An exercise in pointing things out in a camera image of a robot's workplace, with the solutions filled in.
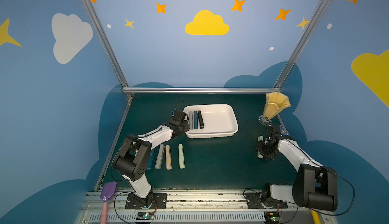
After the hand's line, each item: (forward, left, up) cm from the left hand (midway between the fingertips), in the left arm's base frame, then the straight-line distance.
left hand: (189, 125), depth 95 cm
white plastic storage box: (+8, -14, -6) cm, 18 cm away
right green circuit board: (-46, -42, -8) cm, 63 cm away
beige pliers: (-21, +11, -6) cm, 24 cm away
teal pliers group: (+8, -4, -6) cm, 10 cm away
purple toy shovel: (-37, +40, -6) cm, 55 cm away
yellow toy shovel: (-46, -61, -5) cm, 76 cm away
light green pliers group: (-20, +4, -5) cm, 21 cm away
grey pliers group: (-23, +17, -5) cm, 29 cm away
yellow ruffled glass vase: (+10, -52, +12) cm, 55 cm away
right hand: (-14, -44, -4) cm, 46 cm away
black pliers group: (+8, -7, -6) cm, 12 cm away
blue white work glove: (+3, -64, -7) cm, 65 cm away
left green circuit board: (-47, +19, -7) cm, 52 cm away
